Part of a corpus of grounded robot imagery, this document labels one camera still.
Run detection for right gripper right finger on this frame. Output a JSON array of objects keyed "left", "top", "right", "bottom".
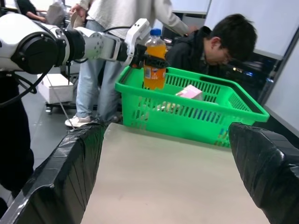
[{"left": 228, "top": 122, "right": 299, "bottom": 224}]

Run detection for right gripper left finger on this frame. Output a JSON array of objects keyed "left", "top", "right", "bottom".
[{"left": 0, "top": 120, "right": 107, "bottom": 224}]

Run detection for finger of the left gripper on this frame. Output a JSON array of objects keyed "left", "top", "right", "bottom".
[{"left": 142, "top": 54, "right": 171, "bottom": 69}]

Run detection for orange soda bottle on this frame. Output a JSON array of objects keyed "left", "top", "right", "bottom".
[{"left": 142, "top": 28, "right": 168, "bottom": 91}]

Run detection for green plastic basket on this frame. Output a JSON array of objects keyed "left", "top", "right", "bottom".
[{"left": 114, "top": 66, "right": 271, "bottom": 148}]

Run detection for pink carton box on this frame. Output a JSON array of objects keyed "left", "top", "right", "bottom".
[{"left": 175, "top": 84, "right": 203, "bottom": 101}]

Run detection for pale snack packet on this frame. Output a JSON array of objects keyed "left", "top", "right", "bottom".
[{"left": 156, "top": 101, "right": 183, "bottom": 113}]

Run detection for person in beige top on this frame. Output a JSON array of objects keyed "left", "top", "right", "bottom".
[{"left": 64, "top": 0, "right": 194, "bottom": 128}]

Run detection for colourful snack packet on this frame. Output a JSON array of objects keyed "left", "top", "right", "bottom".
[{"left": 217, "top": 128, "right": 231, "bottom": 147}]

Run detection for black robot body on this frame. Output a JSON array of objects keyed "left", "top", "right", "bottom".
[{"left": 0, "top": 71, "right": 35, "bottom": 224}]

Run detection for person in black jacket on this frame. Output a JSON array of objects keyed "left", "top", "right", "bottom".
[{"left": 165, "top": 13, "right": 258, "bottom": 76}]

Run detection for white box on cart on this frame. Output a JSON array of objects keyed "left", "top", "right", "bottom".
[{"left": 36, "top": 73, "right": 76, "bottom": 105}]

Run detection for large white partition panel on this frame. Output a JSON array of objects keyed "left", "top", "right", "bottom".
[{"left": 205, "top": 0, "right": 299, "bottom": 60}]

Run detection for seated person in dark top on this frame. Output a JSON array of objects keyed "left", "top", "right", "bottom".
[{"left": 15, "top": 0, "right": 48, "bottom": 24}]

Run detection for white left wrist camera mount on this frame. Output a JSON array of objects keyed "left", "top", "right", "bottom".
[{"left": 124, "top": 18, "right": 151, "bottom": 68}]

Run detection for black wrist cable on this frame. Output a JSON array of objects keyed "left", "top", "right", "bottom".
[{"left": 102, "top": 26, "right": 131, "bottom": 34}]

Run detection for white cord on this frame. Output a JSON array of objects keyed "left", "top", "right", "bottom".
[{"left": 47, "top": 74, "right": 77, "bottom": 128}]

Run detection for black looping arm cable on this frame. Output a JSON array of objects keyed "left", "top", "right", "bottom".
[{"left": 0, "top": 71, "right": 49, "bottom": 108}]

